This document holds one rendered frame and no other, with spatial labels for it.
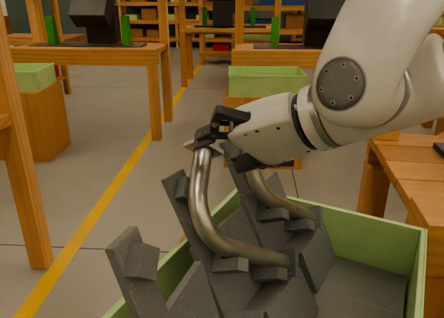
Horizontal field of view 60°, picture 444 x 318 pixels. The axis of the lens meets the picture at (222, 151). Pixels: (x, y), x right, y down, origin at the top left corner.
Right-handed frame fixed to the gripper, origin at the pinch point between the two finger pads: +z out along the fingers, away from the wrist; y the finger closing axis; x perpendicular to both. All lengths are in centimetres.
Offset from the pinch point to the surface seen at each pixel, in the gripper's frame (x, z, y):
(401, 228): 0.0, -9.7, -43.2
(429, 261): 1, -7, -66
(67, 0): -787, 841, -140
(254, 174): -2.4, 3.9, -12.4
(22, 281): 4, 183, -44
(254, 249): 11.1, 3.3, -13.1
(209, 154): -0.7, 3.3, -0.5
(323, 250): 4.8, 4.6, -37.4
